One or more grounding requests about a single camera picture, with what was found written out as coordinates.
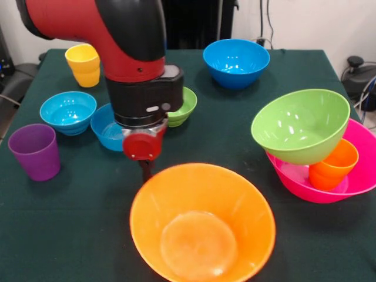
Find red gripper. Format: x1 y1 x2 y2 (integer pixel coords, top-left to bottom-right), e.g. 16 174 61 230
122 126 168 183

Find black computer tower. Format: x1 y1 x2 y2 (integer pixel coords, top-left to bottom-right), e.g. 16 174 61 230
0 25 15 78

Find purple cup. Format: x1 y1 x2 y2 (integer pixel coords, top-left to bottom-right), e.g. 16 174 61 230
8 123 61 182

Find small light blue bowl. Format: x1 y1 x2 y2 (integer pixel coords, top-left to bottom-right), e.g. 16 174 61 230
39 91 98 136

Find dark green tablecloth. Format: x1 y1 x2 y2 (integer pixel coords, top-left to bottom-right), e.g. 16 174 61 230
0 48 376 282

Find dark blue bowl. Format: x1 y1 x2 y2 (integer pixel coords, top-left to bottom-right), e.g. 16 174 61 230
90 103 126 152

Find orange cup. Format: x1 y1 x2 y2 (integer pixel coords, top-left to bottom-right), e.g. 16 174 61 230
308 138 360 192

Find large pink bowl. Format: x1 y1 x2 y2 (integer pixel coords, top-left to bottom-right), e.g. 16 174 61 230
266 118 376 204

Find yellow cup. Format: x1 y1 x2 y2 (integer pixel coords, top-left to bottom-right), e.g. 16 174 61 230
64 43 101 88

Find small green bowl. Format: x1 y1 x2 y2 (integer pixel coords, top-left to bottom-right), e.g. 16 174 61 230
166 86 198 127

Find medium blue bowl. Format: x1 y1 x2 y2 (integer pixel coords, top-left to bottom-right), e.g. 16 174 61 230
202 38 271 90

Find black hanging cable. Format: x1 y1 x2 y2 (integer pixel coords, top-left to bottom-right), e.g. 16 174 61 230
259 0 275 49

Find large orange bowl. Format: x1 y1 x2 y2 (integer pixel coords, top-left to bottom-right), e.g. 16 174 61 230
129 163 277 282

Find large green bowl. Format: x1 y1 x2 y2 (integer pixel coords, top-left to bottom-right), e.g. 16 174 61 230
251 89 351 166

